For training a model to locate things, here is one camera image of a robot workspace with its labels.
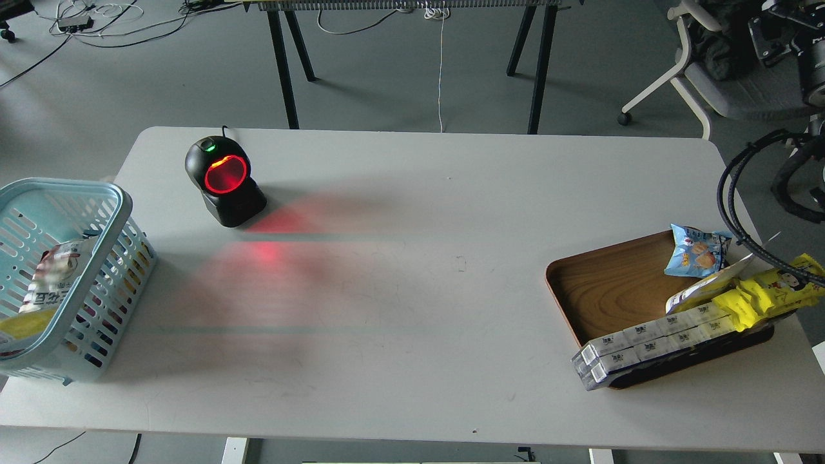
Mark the yellow white pouch on tray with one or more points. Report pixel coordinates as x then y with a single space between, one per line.
714 285

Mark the light blue plastic basket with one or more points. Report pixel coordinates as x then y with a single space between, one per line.
37 214

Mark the yellow white snack pouch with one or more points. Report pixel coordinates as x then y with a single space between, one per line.
21 331

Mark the blue snack bag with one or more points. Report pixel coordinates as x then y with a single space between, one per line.
697 253

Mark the long white snack box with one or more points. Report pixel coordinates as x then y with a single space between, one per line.
651 349

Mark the black barcode scanner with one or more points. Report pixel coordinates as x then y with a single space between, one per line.
221 170

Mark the brown wooden tray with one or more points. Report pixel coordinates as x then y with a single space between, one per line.
606 290

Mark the yellow cartoon snack bag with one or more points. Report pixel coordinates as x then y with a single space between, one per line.
765 296

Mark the red white snack bag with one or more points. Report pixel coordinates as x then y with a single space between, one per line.
56 273

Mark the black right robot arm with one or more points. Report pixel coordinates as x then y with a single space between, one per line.
784 28

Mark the white office chair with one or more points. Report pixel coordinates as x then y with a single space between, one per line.
746 60

